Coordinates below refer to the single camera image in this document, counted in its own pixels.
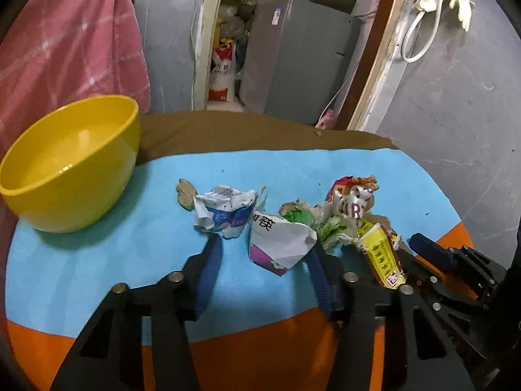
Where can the white purple paper box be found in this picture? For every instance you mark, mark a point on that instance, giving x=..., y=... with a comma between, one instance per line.
x=281, y=240

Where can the red white snack wrapper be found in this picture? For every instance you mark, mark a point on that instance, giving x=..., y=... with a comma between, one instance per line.
x=350, y=203

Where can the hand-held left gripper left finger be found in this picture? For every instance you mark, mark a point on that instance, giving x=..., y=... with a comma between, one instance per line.
x=207, y=277

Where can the grey appliance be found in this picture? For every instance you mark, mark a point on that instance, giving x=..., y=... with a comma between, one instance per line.
x=293, y=65

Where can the brown wooden door frame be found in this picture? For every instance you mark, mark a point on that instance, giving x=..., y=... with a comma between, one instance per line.
x=382, y=57

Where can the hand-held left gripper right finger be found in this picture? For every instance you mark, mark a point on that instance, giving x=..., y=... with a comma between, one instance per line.
x=321, y=285

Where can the yellow plastic bowl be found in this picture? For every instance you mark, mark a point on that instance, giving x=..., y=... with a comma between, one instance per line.
x=61, y=195

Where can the pale green cabbage leaf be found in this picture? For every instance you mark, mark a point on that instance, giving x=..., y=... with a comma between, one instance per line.
x=336, y=230

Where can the yellow snack packet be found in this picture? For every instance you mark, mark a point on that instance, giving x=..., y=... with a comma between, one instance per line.
x=380, y=252

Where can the pink checked cloth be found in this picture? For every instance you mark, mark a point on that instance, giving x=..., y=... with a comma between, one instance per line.
x=61, y=49

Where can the white red sack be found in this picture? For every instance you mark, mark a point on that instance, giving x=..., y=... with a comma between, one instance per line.
x=222, y=81

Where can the yellow plastic bag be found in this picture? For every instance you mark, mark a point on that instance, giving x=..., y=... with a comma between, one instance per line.
x=222, y=30

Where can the small brown peel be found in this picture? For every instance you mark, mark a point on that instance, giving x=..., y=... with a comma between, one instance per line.
x=185, y=193

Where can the white blue wrapper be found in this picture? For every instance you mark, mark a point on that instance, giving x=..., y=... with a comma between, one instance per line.
x=224, y=211

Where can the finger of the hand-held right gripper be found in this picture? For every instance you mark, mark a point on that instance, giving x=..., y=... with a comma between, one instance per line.
x=431, y=250
x=419, y=277

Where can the white painted door frame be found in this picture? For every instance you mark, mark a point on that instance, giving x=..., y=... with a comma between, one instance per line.
x=205, y=49

